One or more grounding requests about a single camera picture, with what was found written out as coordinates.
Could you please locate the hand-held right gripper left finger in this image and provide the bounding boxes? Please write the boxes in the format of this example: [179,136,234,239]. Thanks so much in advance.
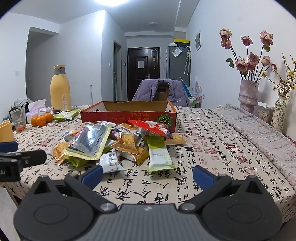
[30,165,117,212]

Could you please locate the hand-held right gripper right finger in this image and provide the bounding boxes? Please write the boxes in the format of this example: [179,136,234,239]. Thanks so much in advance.
[178,165,266,212]

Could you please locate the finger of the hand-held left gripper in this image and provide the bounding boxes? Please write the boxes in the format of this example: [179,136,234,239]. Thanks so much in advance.
[0,149,47,168]
[0,142,19,153]

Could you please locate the pile of snack packets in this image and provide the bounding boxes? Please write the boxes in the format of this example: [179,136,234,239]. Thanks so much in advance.
[53,120,187,174]

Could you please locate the red cardboard box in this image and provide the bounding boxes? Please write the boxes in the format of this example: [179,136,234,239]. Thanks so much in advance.
[80,100,177,133]

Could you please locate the yellow cup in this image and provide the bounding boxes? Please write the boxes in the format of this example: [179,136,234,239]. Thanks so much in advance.
[0,122,15,142]

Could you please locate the clear plastic cup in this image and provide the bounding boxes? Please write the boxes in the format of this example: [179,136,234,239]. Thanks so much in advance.
[10,107,26,133]

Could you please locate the grey clothes heap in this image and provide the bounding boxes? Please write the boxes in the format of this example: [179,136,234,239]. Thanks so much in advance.
[9,98,33,116]

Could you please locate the white plastic bag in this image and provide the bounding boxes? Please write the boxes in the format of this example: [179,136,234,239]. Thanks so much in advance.
[26,99,52,123]

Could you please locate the quilted patterned cloth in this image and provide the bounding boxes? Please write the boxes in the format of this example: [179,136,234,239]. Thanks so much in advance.
[209,103,296,183]

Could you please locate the yellow thermos bottle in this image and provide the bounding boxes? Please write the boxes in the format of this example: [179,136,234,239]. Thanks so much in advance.
[50,65,72,112]

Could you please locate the clear cereal jar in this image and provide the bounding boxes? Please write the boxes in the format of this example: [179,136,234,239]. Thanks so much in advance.
[257,102,275,125]

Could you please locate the wooden chair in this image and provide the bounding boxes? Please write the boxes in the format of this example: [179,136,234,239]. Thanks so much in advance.
[156,85,169,102]

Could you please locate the pink textured vase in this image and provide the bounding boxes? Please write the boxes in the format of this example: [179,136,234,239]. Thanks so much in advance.
[238,79,259,114]

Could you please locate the floral ceramic vase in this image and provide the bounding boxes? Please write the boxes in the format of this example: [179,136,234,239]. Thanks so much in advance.
[270,95,287,132]

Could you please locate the purple jacket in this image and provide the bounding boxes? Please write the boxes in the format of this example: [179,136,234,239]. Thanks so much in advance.
[132,79,190,107]

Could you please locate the grey refrigerator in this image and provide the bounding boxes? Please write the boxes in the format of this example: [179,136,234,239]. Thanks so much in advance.
[166,44,191,86]

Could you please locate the white folded umbrella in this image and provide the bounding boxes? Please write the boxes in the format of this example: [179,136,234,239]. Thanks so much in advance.
[184,46,192,75]

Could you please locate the dark entrance door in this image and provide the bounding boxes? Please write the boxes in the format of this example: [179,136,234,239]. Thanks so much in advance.
[127,47,160,90]

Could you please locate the dried pink roses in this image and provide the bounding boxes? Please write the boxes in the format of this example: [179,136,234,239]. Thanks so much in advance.
[220,28,278,82]

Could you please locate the yellow flower branches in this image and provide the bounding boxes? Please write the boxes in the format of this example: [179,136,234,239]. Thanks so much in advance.
[270,54,296,99]

